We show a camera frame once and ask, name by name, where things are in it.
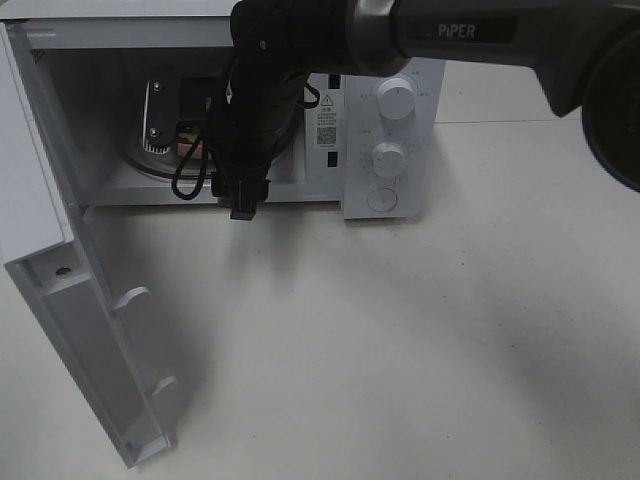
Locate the upper white power knob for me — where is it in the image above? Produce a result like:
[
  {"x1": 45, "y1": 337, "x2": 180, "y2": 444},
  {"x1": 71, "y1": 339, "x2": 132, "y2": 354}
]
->
[{"x1": 376, "y1": 76, "x2": 416, "y2": 121}]

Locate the white timer knob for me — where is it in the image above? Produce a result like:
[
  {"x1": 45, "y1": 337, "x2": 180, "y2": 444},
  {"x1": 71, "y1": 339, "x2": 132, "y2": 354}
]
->
[{"x1": 371, "y1": 142, "x2": 407, "y2": 178}]

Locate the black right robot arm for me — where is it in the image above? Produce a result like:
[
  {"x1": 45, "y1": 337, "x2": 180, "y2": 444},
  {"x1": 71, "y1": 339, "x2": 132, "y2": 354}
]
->
[{"x1": 203, "y1": 1, "x2": 639, "y2": 220}]

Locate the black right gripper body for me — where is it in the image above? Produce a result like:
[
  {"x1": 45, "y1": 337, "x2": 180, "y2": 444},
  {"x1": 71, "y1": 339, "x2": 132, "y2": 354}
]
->
[{"x1": 205, "y1": 114, "x2": 280, "y2": 185}]

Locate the white warning label sticker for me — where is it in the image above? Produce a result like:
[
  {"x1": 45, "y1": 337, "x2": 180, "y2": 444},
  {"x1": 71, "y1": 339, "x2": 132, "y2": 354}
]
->
[{"x1": 312, "y1": 89, "x2": 344, "y2": 148}]

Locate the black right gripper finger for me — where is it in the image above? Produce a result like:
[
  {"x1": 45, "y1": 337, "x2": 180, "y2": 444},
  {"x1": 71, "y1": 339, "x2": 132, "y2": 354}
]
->
[
  {"x1": 229, "y1": 178, "x2": 270, "y2": 221},
  {"x1": 210, "y1": 171, "x2": 233, "y2": 206}
]

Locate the black camera cable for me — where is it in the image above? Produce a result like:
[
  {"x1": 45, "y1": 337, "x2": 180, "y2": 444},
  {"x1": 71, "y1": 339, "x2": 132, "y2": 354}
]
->
[{"x1": 169, "y1": 82, "x2": 321, "y2": 200}]

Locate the white microwave door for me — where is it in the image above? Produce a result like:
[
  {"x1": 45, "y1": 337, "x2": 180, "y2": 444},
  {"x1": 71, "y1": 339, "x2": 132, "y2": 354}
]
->
[{"x1": 1, "y1": 21, "x2": 178, "y2": 467}]

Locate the glass microwave turntable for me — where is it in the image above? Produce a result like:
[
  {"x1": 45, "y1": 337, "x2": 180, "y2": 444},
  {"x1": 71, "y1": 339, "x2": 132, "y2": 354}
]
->
[{"x1": 116, "y1": 145, "x2": 306, "y2": 184}]

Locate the white microwave oven body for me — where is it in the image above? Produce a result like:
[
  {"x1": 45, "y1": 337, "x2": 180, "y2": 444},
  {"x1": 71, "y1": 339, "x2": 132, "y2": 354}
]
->
[{"x1": 1, "y1": 1, "x2": 444, "y2": 219}]

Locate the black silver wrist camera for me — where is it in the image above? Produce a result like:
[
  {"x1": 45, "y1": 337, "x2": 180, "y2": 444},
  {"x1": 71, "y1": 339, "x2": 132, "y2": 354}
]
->
[{"x1": 141, "y1": 76, "x2": 216, "y2": 155}]

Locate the toast sandwich with lettuce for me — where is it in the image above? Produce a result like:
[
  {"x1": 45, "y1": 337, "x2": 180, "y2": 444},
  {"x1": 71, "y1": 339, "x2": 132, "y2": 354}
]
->
[{"x1": 176, "y1": 127, "x2": 202, "y2": 146}]

